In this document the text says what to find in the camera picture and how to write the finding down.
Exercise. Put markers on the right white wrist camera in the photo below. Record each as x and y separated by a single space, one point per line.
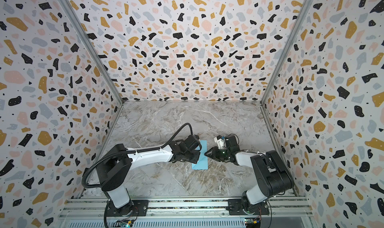
220 142

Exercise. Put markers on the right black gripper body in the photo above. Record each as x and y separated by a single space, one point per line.
216 153

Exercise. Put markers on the left green circuit board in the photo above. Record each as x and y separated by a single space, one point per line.
125 223

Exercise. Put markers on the right circuit board with wires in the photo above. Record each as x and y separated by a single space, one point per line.
253 223

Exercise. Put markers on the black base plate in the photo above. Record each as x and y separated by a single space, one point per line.
237 207
135 208

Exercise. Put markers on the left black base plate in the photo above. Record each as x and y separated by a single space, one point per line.
135 208

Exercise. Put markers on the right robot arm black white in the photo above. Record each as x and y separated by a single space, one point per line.
272 176

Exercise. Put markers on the aluminium front rail frame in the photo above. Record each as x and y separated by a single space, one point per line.
188 212

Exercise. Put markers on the light blue paper sheet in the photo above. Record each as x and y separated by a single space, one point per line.
202 163

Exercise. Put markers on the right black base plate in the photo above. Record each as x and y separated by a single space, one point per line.
237 207

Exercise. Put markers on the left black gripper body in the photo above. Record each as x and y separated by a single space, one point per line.
192 157

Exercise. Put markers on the right aluminium corner post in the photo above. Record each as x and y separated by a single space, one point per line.
291 39

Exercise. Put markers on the aluminium corner post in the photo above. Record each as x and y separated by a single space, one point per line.
65 4
291 39

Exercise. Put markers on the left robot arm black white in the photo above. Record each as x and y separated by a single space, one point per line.
112 171

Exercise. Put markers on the left aluminium corner post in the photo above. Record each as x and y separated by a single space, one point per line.
65 4

